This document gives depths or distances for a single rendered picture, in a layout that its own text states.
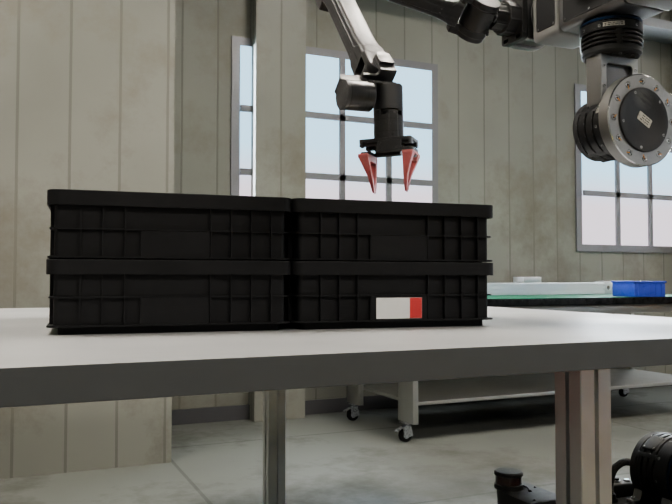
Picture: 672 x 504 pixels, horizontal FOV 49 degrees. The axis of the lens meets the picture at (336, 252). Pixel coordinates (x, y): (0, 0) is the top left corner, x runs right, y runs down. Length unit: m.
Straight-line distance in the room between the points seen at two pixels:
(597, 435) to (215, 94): 3.41
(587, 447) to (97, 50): 2.68
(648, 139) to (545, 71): 3.73
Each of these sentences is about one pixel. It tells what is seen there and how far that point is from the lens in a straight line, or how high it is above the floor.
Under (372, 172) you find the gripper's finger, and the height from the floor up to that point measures 1.00.
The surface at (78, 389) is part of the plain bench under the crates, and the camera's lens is 0.82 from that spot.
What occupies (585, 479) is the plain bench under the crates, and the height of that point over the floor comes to 0.49.
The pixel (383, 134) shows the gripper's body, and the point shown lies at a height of 1.06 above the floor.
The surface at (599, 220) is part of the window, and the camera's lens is 5.55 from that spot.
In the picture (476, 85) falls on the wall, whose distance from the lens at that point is 5.06.
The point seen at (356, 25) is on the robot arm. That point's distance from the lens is 1.61.
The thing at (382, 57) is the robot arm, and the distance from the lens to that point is 1.48.
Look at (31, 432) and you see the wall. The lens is 3.27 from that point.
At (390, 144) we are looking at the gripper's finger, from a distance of 1.39.
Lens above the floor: 0.79
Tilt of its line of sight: 2 degrees up
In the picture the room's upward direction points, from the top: straight up
